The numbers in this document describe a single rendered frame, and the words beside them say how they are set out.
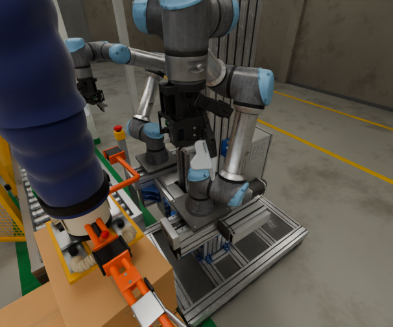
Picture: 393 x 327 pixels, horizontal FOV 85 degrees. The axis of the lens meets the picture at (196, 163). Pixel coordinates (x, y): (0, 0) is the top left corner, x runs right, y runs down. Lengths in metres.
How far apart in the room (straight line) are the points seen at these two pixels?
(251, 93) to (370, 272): 2.08
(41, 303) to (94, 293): 0.61
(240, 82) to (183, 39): 0.44
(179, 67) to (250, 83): 0.43
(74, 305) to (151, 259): 0.31
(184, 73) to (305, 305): 1.96
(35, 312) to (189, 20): 1.52
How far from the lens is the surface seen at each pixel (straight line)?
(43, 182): 0.77
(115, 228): 0.99
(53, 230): 1.10
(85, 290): 1.05
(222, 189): 0.87
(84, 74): 1.13
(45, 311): 1.57
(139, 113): 1.39
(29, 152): 0.71
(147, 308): 0.68
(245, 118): 0.80
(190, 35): 0.38
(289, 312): 2.05
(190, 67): 0.38
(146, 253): 1.05
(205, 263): 1.83
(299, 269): 2.25
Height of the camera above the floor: 1.82
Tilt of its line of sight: 36 degrees down
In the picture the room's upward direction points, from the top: straight up
